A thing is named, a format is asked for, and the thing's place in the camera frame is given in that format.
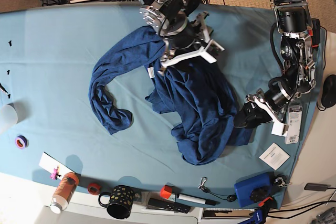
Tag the carabiner with black lanyard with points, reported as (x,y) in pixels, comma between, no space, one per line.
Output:
(203,188)

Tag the translucent plastic cup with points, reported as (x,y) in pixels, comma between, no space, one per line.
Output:
(8,118)

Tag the black computer mouse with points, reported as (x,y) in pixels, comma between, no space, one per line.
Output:
(328,98)

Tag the red orange cube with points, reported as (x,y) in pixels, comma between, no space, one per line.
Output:
(166,192)

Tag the blue orange clamp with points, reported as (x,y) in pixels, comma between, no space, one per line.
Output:
(260,215)

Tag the black mug gold pattern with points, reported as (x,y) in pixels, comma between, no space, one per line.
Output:
(120,202)

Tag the white paper card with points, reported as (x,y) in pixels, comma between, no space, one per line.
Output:
(48,163)

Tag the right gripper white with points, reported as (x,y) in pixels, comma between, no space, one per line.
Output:
(186,40)

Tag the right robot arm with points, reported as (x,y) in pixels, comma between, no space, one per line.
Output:
(162,14)

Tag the blue plastic case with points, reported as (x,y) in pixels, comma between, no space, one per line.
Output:
(255,189)

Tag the dark blue t-shirt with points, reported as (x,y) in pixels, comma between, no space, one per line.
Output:
(195,89)

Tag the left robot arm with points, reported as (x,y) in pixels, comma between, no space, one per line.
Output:
(291,39)

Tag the orange plastic bottle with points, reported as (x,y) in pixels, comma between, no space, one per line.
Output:
(64,192)

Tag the pink small clip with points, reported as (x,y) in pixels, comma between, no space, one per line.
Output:
(55,175)

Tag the black power adapter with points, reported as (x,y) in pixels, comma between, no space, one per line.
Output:
(316,187)

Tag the white black marker pen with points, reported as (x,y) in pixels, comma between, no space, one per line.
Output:
(196,200)

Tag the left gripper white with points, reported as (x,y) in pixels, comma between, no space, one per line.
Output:
(248,117)

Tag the black remote control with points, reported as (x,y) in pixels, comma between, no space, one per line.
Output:
(169,205)

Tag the white square paper leaflet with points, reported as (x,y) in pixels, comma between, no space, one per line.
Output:
(274,156)

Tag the purple tape roll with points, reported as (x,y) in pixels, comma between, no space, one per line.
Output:
(21,142)

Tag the red tape roll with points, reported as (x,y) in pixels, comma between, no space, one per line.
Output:
(94,188)

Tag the packaged bit set blister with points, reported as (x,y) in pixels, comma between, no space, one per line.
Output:
(293,120)

